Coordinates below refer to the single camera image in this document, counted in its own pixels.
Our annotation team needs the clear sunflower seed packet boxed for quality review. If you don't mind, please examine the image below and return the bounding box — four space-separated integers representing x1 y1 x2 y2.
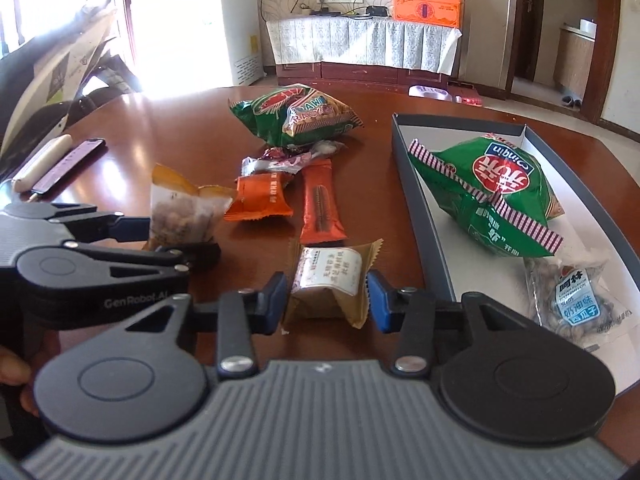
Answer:
524 255 626 348

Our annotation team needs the dark wooden door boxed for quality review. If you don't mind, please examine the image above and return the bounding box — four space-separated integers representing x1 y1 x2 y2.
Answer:
512 0 539 81

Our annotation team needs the person's left hand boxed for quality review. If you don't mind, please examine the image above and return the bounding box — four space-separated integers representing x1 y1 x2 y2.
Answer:
0 332 61 418

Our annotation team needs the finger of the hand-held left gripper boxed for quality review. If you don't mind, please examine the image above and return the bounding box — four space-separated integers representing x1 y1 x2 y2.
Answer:
0 201 152 242
62 240 222 281

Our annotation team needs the green bag with striped edges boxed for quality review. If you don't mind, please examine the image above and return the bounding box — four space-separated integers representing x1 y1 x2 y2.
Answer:
407 132 566 258

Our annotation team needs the dark wooden television cabinet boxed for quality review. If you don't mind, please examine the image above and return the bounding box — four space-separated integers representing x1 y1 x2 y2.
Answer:
277 60 461 87

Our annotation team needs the purple plastic bottle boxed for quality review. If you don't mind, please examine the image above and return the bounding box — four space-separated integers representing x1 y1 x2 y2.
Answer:
409 85 453 104

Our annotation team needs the gold pastry packet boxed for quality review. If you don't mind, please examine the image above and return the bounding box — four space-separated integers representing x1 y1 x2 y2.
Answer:
281 238 385 331

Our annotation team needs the small orange snack packet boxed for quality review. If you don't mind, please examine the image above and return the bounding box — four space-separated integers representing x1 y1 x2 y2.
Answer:
224 174 295 222

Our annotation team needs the grey box tray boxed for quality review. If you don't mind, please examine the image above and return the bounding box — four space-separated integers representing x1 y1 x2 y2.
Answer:
391 112 640 401

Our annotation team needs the white chest freezer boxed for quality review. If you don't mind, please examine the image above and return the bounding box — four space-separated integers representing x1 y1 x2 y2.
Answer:
131 0 266 88

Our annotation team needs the yellow clear nut packet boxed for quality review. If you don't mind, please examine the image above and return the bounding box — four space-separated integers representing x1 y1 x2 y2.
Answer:
145 162 237 252

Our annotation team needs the wooden kitchen cabinet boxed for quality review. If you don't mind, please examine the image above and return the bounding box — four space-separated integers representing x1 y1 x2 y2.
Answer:
555 22 598 97

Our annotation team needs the long orange-brown bar packet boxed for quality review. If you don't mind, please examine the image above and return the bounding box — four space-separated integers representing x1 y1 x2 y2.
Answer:
300 159 349 247

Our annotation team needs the white lace cloth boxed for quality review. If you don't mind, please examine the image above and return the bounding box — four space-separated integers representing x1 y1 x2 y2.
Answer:
265 14 463 73

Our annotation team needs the dark red candy wrapper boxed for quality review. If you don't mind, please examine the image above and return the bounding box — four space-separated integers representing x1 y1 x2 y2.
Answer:
261 140 348 166

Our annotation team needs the silver maroon snack packet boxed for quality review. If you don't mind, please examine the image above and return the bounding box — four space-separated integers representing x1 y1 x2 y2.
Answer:
241 155 313 179

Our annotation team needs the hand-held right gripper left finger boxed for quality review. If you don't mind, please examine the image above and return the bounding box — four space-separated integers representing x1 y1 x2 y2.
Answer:
125 271 290 382

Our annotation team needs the purple smartphone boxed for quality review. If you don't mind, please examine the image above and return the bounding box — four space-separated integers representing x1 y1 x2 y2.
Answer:
31 138 107 195

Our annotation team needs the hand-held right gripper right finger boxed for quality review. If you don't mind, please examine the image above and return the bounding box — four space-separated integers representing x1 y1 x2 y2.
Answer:
366 269 521 379

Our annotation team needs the green cracker bag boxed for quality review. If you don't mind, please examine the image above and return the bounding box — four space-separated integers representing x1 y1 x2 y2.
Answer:
228 83 365 148

